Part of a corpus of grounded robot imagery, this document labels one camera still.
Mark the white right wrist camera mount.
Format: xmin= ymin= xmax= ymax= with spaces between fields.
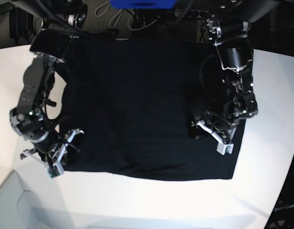
xmin=23 ymin=128 xmax=84 ymax=179

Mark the blue box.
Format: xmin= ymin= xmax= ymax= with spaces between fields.
xmin=110 ymin=0 xmax=177 ymax=9

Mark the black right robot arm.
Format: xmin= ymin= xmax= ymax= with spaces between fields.
xmin=9 ymin=0 xmax=117 ymax=174

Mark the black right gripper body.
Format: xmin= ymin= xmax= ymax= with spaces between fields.
xmin=30 ymin=131 xmax=62 ymax=157

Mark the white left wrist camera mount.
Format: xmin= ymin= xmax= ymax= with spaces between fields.
xmin=191 ymin=120 xmax=237 ymax=156

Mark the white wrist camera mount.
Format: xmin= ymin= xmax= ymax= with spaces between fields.
xmin=191 ymin=120 xmax=237 ymax=156
xmin=23 ymin=128 xmax=84 ymax=179

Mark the black t-shirt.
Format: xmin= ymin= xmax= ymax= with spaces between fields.
xmin=56 ymin=39 xmax=245 ymax=181

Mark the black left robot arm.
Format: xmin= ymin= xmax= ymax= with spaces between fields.
xmin=192 ymin=0 xmax=281 ymax=144

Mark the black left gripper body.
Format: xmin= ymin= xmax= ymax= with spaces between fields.
xmin=204 ymin=110 xmax=239 ymax=141

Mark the black power strip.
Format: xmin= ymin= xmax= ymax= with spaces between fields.
xmin=174 ymin=9 xmax=208 ymax=19

